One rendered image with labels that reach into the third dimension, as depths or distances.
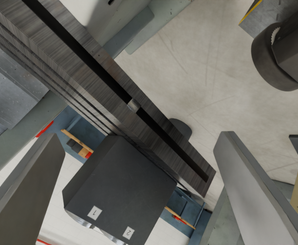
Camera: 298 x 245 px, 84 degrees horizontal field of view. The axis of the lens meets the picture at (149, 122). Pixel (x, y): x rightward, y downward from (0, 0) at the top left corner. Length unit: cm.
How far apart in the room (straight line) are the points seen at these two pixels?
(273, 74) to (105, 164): 48
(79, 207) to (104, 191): 6
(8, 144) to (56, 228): 450
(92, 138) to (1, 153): 401
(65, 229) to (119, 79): 503
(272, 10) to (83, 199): 72
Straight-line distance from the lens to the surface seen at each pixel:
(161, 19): 112
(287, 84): 59
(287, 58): 52
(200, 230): 741
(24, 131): 78
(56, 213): 505
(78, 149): 416
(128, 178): 42
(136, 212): 46
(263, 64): 56
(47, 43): 32
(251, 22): 72
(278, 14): 70
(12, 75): 72
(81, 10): 33
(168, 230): 685
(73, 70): 31
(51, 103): 79
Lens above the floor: 103
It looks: 21 degrees down
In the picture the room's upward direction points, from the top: 144 degrees counter-clockwise
